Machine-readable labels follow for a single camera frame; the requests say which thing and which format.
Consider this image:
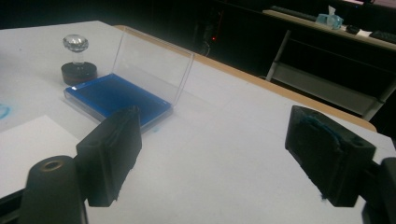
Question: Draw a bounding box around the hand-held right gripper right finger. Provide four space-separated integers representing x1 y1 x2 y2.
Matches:
284 105 377 208

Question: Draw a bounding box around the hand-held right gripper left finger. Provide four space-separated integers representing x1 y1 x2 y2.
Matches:
75 105 144 208

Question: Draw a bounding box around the blue ink pad clear-lid case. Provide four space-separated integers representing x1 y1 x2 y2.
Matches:
64 26 195 134

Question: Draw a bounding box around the crystal-handled stamp with black base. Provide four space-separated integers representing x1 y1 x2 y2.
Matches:
61 34 98 87

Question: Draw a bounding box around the white paper sheet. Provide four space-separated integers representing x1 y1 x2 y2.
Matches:
0 115 98 199

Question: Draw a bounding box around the black keyboard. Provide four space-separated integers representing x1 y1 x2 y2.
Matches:
369 30 396 45

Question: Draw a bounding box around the light blue tissue box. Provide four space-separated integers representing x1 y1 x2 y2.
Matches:
316 5 345 31

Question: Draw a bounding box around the dark flat bar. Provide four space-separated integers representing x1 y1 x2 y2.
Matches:
270 5 318 22

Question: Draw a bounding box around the black computer tower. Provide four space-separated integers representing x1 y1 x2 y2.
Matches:
194 7 225 59

